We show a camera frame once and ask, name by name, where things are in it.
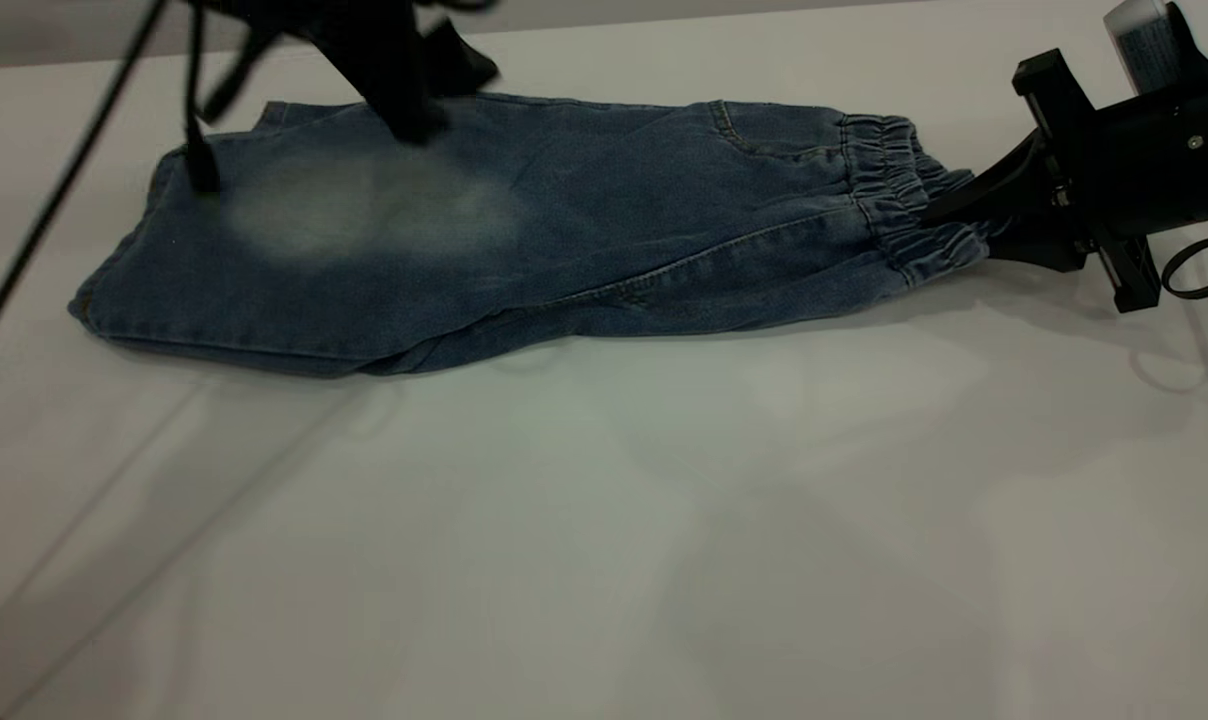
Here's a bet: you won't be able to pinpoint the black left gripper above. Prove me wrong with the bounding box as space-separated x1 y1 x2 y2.
199 0 500 141

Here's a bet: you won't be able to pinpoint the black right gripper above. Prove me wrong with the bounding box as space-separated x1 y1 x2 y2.
919 50 1208 313

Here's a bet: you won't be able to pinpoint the blue denim shorts with print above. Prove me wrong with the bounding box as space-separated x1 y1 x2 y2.
69 92 1010 379

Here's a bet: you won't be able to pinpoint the black braided camera cable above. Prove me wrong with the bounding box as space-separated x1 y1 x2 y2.
1162 212 1208 349

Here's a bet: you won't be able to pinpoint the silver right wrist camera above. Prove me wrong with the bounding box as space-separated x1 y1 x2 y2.
1104 0 1180 96

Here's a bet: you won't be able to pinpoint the black camera mounting bracket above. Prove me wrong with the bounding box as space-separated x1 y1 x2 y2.
1164 0 1208 96

